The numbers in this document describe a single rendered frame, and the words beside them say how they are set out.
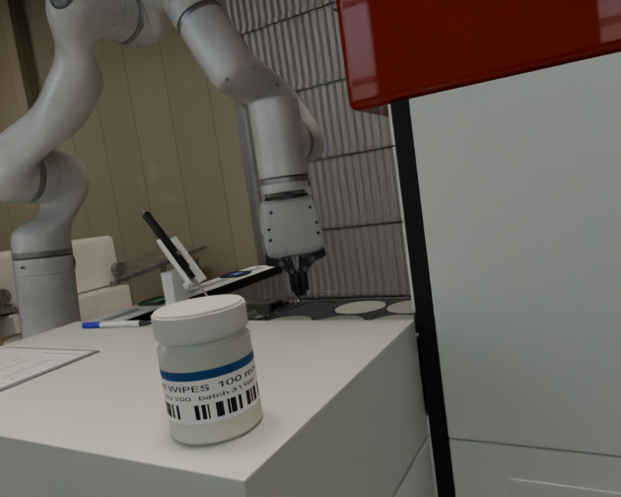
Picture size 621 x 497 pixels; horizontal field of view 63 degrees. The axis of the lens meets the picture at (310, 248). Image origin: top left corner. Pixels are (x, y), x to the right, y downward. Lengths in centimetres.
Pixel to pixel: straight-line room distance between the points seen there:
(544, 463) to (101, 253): 287
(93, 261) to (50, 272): 200
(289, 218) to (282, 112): 17
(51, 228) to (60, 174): 12
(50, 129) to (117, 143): 346
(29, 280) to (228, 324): 89
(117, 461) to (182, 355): 9
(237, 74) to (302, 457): 66
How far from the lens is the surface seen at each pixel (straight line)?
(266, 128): 84
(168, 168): 421
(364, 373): 49
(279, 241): 85
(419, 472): 65
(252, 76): 92
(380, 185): 316
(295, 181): 84
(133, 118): 447
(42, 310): 122
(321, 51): 338
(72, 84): 114
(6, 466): 54
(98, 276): 323
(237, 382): 38
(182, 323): 36
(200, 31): 94
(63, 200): 127
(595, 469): 66
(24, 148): 118
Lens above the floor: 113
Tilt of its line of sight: 6 degrees down
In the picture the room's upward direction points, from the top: 8 degrees counter-clockwise
